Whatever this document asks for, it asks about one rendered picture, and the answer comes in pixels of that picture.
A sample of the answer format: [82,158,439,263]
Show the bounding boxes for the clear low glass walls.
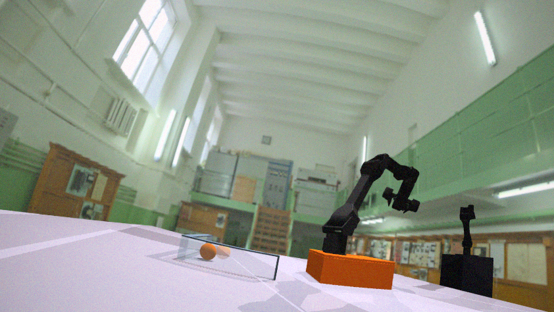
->
[177,236,278,280]

